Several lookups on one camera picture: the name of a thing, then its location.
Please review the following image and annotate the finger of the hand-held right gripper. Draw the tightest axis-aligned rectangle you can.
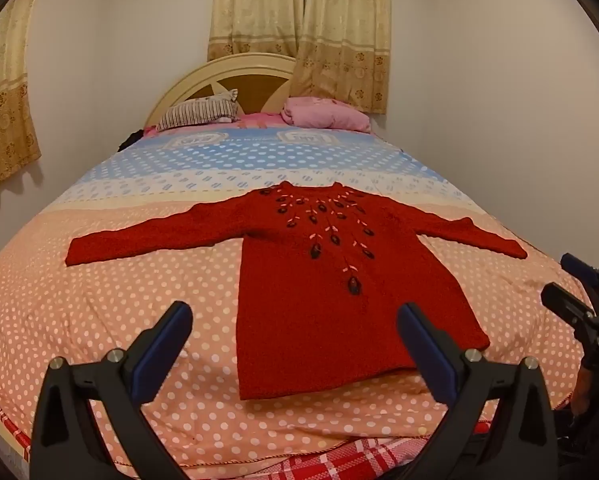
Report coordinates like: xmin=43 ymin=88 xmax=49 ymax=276
xmin=541 ymin=283 xmax=596 ymax=328
xmin=560 ymin=253 xmax=599 ymax=306

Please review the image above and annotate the pink pillow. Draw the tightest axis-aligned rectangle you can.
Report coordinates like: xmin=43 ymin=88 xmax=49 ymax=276
xmin=280 ymin=96 xmax=373 ymax=134

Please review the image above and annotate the striped pillow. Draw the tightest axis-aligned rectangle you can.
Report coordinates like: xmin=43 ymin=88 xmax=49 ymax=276
xmin=156 ymin=89 xmax=241 ymax=132

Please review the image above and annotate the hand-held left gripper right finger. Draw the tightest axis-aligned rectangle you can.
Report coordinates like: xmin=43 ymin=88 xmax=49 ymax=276
xmin=397 ymin=302 xmax=560 ymax=480

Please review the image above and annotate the red knitted sweater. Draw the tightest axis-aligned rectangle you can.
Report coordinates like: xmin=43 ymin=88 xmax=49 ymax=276
xmin=65 ymin=181 xmax=527 ymax=402

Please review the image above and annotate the person's right hand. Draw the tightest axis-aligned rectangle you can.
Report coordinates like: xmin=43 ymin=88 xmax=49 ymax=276
xmin=575 ymin=360 xmax=594 ymax=411

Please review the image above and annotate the beige patterned curtain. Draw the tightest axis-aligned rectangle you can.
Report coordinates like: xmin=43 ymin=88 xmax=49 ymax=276
xmin=0 ymin=0 xmax=42 ymax=198
xmin=208 ymin=0 xmax=307 ymax=63
xmin=294 ymin=0 xmax=394 ymax=115

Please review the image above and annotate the red plaid blanket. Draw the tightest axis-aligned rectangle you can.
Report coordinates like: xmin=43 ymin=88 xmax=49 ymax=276
xmin=259 ymin=432 xmax=485 ymax=480

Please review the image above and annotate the polka dot bed sheet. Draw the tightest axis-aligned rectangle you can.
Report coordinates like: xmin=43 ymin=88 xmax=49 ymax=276
xmin=0 ymin=122 xmax=597 ymax=471

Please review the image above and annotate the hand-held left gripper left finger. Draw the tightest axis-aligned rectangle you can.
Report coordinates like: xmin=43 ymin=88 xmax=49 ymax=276
xmin=30 ymin=301 xmax=194 ymax=480

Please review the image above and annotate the cream wooden headboard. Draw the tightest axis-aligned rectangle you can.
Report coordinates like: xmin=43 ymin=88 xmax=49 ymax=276
xmin=144 ymin=52 xmax=300 ymax=128

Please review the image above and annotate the person's dark clothing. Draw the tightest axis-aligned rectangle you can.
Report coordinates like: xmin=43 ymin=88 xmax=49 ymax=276
xmin=554 ymin=405 xmax=599 ymax=480

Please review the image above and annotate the dark cloth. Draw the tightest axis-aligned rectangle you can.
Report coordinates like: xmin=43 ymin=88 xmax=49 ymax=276
xmin=116 ymin=129 xmax=147 ymax=153

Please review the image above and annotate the pink cloth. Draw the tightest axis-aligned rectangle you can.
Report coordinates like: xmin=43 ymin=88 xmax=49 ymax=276
xmin=144 ymin=111 xmax=290 ymax=134

